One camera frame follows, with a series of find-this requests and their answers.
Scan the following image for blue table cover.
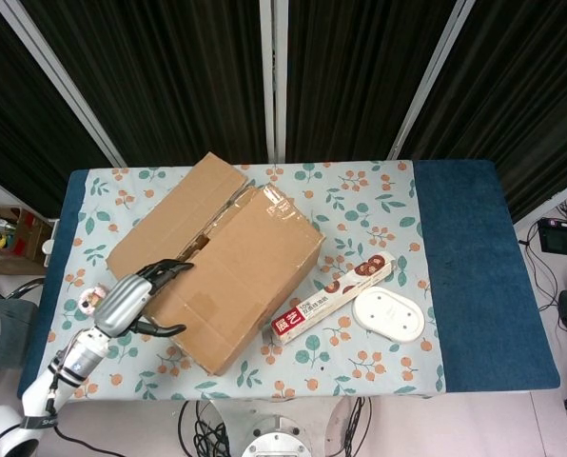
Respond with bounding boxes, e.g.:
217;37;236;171
16;159;561;404

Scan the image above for long baking paper box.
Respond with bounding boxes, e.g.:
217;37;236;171
269;250;399;348

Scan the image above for pink wrapped snack cup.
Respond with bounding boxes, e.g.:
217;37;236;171
79;284;109;316

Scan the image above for cardboard box with toys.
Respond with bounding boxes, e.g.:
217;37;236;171
0;205;54;277

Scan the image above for floral fruit print tablecloth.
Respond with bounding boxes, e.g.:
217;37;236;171
29;160;446;405

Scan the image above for white oval plastic tray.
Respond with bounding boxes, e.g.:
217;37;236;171
351;284;427;343

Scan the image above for black floor cable bundle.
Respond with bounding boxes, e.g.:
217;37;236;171
177;400;230;457
343;397;376;457

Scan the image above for large brown cardboard box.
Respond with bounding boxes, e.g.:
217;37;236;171
105;150;324;377

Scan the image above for metal robot base column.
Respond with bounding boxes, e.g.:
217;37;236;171
239;412;323;457

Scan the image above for person in grey trousers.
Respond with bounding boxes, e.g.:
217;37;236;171
0;261;40;375

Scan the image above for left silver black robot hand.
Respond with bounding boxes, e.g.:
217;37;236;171
94;258;196;339

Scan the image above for black folding screen panel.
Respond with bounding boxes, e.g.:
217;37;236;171
0;0;108;191
273;0;475;161
401;0;567;225
0;0;278;168

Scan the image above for white table side bracket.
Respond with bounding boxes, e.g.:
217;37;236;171
40;218;61;268

